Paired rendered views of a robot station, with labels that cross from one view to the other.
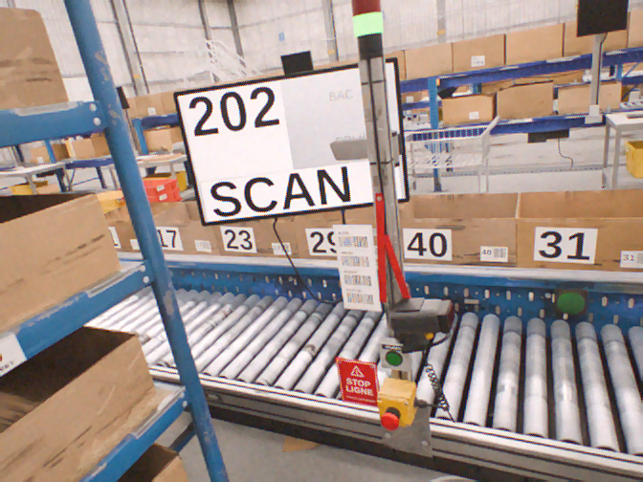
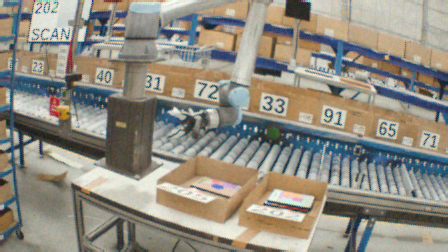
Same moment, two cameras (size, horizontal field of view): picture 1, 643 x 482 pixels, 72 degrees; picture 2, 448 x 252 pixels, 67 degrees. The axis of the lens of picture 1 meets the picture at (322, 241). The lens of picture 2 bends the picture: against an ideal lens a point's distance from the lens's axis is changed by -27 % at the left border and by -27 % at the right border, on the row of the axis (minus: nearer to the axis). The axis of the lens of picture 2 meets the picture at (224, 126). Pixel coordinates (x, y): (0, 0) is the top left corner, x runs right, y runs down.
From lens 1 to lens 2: 1.69 m
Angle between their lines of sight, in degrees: 14
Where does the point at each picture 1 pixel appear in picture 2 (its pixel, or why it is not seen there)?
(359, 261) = (63, 58)
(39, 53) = not seen: outside the picture
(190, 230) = (22, 61)
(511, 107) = not seen: hidden behind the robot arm
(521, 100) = not seen: hidden behind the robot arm
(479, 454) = (83, 139)
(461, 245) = (116, 78)
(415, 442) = (67, 133)
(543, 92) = (266, 42)
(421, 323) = (71, 77)
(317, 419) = (41, 125)
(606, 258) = (167, 90)
